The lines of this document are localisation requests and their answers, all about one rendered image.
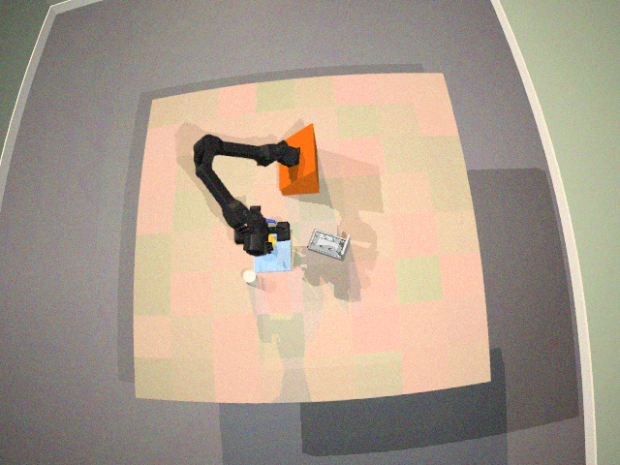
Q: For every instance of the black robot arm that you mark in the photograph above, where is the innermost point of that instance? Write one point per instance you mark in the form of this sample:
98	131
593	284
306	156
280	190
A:
235	212

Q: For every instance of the light blue mat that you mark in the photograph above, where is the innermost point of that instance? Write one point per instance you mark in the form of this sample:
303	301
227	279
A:
278	260

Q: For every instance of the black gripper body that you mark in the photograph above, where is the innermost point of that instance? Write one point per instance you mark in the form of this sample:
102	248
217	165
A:
282	231

